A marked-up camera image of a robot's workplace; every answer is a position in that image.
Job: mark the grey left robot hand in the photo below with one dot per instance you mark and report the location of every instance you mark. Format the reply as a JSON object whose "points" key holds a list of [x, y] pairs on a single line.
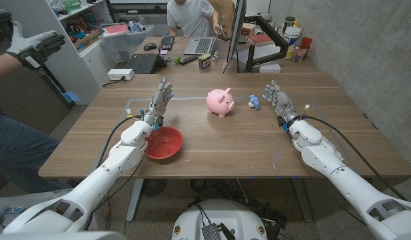
{"points": [[158, 101]]}

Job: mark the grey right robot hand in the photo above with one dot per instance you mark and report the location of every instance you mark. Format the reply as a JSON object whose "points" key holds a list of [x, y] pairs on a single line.
{"points": [[282, 101]]}

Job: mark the person's bare forearm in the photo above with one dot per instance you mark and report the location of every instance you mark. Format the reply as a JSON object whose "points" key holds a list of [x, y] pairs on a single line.
{"points": [[3, 66]]}

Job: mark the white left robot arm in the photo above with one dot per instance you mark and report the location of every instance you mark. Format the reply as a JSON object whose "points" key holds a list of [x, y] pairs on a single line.
{"points": [[122, 156]]}

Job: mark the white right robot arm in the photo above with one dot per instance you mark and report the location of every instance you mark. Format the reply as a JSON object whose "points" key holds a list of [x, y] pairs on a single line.
{"points": [[345, 180]]}

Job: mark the red bowl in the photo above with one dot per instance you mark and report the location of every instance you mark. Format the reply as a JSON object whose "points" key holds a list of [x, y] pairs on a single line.
{"points": [[166, 143]]}

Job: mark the pink piggy bank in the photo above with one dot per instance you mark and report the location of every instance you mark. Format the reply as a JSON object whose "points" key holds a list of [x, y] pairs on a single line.
{"points": [[218, 101]]}

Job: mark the flat white box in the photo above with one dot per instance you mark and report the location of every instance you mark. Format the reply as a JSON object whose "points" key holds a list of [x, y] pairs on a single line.
{"points": [[269, 68]]}

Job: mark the black keyboard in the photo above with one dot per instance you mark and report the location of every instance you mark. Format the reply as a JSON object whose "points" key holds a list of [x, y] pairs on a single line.
{"points": [[166, 42], [143, 63]]}

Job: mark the white power strip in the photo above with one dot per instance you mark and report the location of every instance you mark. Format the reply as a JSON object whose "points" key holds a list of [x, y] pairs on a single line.
{"points": [[120, 74]]}

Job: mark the purple note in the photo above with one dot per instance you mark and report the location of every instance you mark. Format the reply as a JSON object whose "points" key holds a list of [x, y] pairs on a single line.
{"points": [[163, 52]]}

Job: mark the glass jar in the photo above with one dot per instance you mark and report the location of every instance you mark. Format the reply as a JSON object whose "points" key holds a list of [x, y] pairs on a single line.
{"points": [[298, 54]]}

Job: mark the black remote control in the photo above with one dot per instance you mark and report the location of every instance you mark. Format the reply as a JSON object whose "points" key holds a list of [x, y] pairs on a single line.
{"points": [[189, 60]]}

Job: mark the black computer mouse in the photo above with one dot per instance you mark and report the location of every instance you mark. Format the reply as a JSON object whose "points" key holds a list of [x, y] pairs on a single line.
{"points": [[150, 46]]}

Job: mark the yellow black box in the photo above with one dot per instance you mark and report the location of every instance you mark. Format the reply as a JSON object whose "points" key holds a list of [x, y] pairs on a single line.
{"points": [[204, 61]]}

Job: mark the white plastic tub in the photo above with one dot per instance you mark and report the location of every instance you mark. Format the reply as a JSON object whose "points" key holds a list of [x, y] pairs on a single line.
{"points": [[292, 38]]}

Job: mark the red book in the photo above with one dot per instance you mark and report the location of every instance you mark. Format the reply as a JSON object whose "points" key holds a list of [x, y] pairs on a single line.
{"points": [[260, 39]]}

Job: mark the clear plastic bin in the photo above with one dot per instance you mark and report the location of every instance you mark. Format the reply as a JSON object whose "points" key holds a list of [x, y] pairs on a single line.
{"points": [[125, 43]]}

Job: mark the silver laptop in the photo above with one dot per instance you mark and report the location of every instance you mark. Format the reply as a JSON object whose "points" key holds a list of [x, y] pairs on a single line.
{"points": [[202, 46]]}

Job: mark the small metal figure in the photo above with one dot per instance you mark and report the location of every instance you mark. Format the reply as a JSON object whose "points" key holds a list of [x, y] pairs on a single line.
{"points": [[215, 55]]}

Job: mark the black-lidded jar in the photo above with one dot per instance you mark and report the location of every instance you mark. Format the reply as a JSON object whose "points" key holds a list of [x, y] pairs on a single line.
{"points": [[288, 23]]}

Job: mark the yellow bottle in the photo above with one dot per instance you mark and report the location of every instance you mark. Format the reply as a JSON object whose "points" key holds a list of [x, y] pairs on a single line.
{"points": [[296, 23]]}

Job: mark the pink folder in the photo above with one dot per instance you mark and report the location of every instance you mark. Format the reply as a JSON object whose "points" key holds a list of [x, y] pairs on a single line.
{"points": [[117, 29]]}

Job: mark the computer monitor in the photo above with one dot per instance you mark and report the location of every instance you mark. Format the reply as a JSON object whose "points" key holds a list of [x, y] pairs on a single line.
{"points": [[236, 30]]}

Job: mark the black round floor fan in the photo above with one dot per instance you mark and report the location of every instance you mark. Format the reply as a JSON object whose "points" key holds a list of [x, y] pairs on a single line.
{"points": [[153, 187]]}

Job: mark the person in white t-shirt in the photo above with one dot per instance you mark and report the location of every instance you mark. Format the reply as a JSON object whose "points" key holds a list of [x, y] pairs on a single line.
{"points": [[190, 18]]}

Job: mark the cardboard box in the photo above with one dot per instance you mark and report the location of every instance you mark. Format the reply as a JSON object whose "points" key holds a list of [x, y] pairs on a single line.
{"points": [[88, 39]]}

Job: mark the grey table leg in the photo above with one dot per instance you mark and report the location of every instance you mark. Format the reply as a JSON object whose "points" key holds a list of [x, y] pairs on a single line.
{"points": [[134, 200], [302, 200]]}

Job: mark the white shelf cabinet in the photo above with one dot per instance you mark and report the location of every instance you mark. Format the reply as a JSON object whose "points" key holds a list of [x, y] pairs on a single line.
{"points": [[58, 66]]}

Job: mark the brown chair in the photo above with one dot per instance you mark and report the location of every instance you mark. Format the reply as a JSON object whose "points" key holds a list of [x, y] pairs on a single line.
{"points": [[228, 11]]}

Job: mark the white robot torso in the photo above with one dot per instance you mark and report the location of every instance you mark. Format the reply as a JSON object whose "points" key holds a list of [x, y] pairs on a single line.
{"points": [[222, 213]]}

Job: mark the black and white glove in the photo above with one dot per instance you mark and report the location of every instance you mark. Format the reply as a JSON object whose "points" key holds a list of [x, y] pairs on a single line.
{"points": [[28, 43]]}

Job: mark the person in blue jeans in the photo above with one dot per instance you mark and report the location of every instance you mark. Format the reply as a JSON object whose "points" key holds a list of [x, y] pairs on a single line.
{"points": [[18, 150]]}

